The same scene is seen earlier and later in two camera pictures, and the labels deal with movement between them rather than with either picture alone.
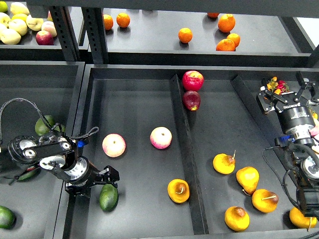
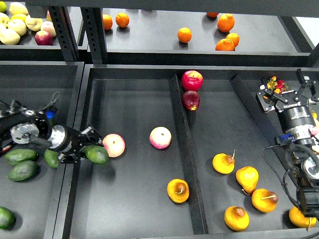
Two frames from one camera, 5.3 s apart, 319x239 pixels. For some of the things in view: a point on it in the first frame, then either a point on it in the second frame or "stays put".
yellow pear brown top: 178,190 stays put
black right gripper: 298,120 stays put
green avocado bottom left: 7,218 stays put
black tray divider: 189,162 stays put
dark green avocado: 108,197 -> 96,154
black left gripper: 81,176 -> 64,138
